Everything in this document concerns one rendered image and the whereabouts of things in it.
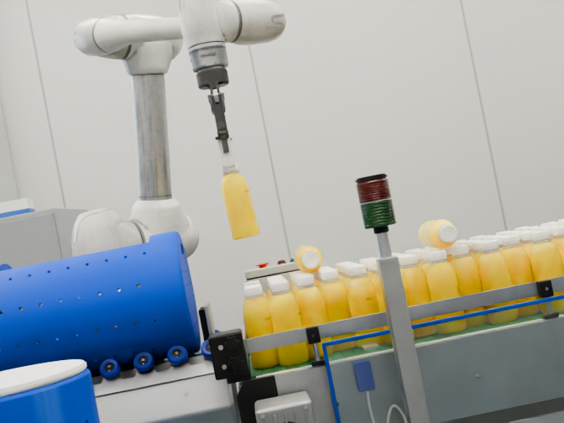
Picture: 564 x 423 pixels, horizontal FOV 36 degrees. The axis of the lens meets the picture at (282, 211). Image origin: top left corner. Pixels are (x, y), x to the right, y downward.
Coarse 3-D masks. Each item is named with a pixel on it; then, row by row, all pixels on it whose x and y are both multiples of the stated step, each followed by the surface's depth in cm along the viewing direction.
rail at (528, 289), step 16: (512, 288) 185; (528, 288) 185; (560, 288) 185; (432, 304) 184; (448, 304) 184; (464, 304) 184; (480, 304) 185; (352, 320) 183; (368, 320) 183; (384, 320) 184; (272, 336) 182; (288, 336) 182; (304, 336) 183; (320, 336) 183
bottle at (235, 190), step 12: (228, 180) 204; (240, 180) 204; (228, 192) 204; (240, 192) 204; (228, 204) 204; (240, 204) 204; (252, 204) 206; (228, 216) 205; (240, 216) 203; (252, 216) 205; (240, 228) 203; (252, 228) 204
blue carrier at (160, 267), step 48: (0, 288) 190; (48, 288) 189; (96, 288) 188; (144, 288) 188; (192, 288) 214; (0, 336) 186; (48, 336) 187; (96, 336) 188; (144, 336) 190; (192, 336) 192
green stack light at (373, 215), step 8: (384, 200) 166; (392, 200) 168; (368, 208) 166; (376, 208) 166; (384, 208) 166; (392, 208) 167; (368, 216) 166; (376, 216) 166; (384, 216) 166; (392, 216) 167; (368, 224) 167; (376, 224) 166; (384, 224) 166
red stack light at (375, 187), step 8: (360, 184) 167; (368, 184) 166; (376, 184) 166; (384, 184) 167; (360, 192) 167; (368, 192) 166; (376, 192) 166; (384, 192) 166; (360, 200) 168; (368, 200) 166; (376, 200) 166
